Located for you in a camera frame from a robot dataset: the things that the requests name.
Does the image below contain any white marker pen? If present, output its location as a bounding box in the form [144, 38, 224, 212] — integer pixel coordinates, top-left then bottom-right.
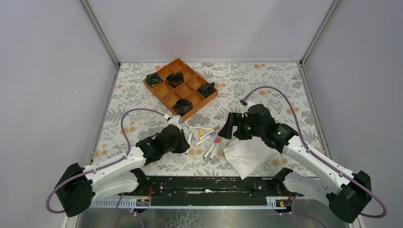
[203, 142, 216, 159]
[209, 143, 219, 159]
[199, 130, 215, 140]

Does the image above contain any white marker green end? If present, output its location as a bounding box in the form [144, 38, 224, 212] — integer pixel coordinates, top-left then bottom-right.
[188, 126, 205, 130]

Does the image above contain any dark green rolled tie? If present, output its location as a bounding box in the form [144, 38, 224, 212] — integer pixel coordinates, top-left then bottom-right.
[198, 82, 216, 98]

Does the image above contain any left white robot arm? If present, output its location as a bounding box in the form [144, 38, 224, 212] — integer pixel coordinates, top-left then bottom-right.
[54, 124, 190, 217]

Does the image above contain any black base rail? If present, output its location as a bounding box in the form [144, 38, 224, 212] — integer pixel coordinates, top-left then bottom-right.
[126, 176, 294, 209]

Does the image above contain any dark blue rolled tie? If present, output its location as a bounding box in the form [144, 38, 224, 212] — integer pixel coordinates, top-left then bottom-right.
[172, 99, 193, 116]

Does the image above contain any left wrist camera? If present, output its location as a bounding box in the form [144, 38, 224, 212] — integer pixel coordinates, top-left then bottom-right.
[164, 114, 182, 129]

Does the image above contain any white folded cloth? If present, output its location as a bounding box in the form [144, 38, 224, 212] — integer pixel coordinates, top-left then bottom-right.
[223, 137, 278, 180]

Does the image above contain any green patterned rolled tie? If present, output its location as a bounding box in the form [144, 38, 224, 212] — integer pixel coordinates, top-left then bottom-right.
[145, 73, 163, 88]

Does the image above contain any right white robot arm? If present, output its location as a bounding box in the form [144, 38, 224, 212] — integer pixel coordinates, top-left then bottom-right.
[218, 104, 372, 223]

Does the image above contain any orange wooden compartment tray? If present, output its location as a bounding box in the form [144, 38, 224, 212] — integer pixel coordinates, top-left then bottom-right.
[143, 58, 219, 122]

